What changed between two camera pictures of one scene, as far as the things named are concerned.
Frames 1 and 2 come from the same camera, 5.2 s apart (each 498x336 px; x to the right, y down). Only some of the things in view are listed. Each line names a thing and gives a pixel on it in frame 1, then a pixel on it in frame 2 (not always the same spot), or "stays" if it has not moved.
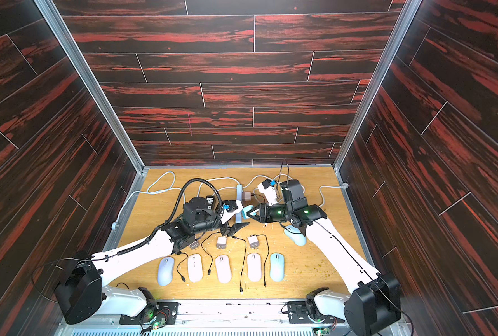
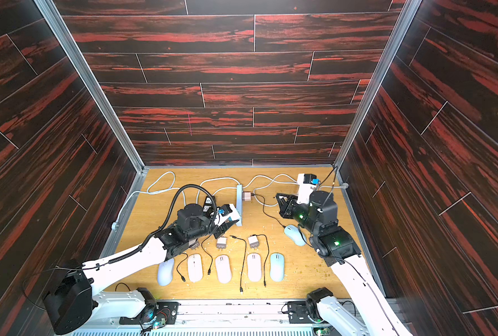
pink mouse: [195, 267] stays
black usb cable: [210, 269] stays
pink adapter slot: [253, 241] stays
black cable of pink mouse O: [266, 257] stays
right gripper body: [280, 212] to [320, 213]
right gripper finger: [255, 217] to [286, 203]
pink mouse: [254, 267] stays
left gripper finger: [237, 227] to [222, 228]
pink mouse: [224, 269] stays
